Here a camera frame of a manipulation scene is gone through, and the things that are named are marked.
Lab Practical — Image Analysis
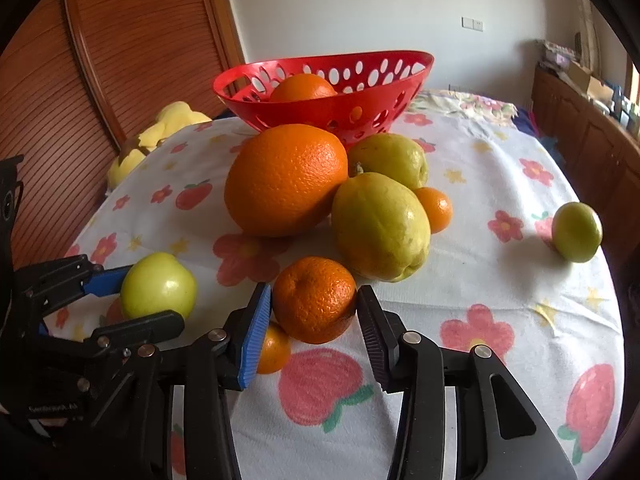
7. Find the patterned curtain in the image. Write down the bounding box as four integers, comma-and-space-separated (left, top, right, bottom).
570, 0, 601, 68

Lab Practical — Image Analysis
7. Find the stack of folded fabrics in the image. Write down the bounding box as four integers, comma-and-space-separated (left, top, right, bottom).
536, 39, 576, 68

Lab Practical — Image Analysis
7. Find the yellow plush toy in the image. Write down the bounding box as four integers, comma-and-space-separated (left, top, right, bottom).
106, 101, 213, 191

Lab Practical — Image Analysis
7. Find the white floral strawberry tablecloth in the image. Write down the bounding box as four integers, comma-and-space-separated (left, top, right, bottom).
42, 100, 626, 480

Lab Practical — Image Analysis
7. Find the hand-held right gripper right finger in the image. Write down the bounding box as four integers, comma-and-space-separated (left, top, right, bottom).
356, 285, 578, 480

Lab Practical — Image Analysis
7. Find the floral bedding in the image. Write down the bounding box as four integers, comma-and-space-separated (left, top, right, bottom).
410, 89, 518, 123

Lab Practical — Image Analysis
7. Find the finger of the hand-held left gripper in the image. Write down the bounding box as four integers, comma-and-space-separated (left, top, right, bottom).
82, 310, 187, 359
17, 255, 132, 311

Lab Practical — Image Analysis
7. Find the medium orange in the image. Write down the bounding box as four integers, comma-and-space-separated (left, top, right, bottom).
270, 73, 338, 102

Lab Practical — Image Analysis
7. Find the large orange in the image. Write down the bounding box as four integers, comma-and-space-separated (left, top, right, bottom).
224, 124, 349, 238

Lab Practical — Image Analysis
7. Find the small mandarin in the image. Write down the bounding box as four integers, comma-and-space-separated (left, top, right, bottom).
256, 321, 292, 375
414, 186, 454, 234

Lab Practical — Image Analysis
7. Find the long wooden cabinet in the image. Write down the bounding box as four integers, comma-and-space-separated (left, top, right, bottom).
530, 62, 640, 266

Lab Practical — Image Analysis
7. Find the wooden slatted door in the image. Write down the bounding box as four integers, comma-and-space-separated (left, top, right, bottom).
0, 0, 248, 271

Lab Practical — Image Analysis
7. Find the yellow-green lemon with stem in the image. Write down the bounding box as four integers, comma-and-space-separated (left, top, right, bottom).
331, 162, 432, 282

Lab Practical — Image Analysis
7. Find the red perforated plastic basket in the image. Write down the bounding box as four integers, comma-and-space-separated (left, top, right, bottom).
212, 50, 435, 147

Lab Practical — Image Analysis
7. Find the dark blue cloth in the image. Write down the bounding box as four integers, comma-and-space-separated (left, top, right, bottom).
512, 105, 541, 138

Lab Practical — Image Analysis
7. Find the medium mandarin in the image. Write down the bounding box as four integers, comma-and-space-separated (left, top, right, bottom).
272, 256, 358, 345

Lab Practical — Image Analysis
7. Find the cardboard box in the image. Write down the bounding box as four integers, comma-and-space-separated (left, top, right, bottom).
567, 62, 615, 103

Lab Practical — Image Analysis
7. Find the green apple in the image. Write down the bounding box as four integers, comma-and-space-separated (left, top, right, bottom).
120, 252, 197, 321

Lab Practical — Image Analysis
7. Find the small green round fruit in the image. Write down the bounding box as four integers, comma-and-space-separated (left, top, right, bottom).
551, 201, 604, 263

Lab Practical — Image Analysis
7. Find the row of clutter on cabinet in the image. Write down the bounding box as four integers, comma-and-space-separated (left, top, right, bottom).
602, 77, 640, 136

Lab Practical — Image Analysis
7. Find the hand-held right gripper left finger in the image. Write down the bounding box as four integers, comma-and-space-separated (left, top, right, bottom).
100, 282, 273, 480

